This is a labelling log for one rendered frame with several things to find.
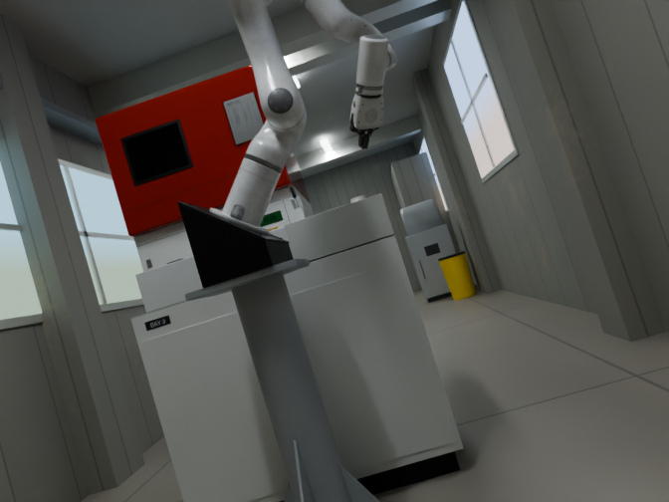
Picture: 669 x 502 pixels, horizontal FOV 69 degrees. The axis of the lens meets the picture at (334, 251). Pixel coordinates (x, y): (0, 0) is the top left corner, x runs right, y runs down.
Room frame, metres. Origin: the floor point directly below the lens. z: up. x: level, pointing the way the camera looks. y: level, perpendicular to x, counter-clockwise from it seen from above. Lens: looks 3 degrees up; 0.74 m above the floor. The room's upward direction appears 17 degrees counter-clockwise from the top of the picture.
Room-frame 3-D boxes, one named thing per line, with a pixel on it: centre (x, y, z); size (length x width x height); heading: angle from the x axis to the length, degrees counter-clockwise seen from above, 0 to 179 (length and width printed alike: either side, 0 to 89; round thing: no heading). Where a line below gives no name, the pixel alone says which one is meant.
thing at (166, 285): (1.70, 0.41, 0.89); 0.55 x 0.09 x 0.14; 86
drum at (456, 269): (6.35, -1.45, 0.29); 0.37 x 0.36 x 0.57; 84
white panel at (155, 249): (2.30, 0.50, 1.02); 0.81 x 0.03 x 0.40; 86
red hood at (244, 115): (2.61, 0.48, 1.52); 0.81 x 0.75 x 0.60; 86
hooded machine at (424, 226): (7.26, -1.39, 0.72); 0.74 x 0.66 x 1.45; 174
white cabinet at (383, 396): (1.95, 0.25, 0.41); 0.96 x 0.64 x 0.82; 86
